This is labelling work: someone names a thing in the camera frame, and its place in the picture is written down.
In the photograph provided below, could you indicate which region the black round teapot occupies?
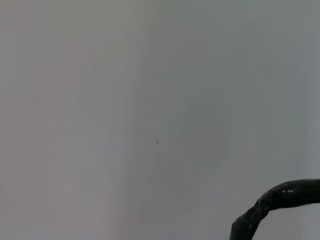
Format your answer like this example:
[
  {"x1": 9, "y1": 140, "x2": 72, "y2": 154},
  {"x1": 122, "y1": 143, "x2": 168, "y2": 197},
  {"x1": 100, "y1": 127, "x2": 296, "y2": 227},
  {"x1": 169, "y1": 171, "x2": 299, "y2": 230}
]
[{"x1": 229, "y1": 178, "x2": 320, "y2": 240}]

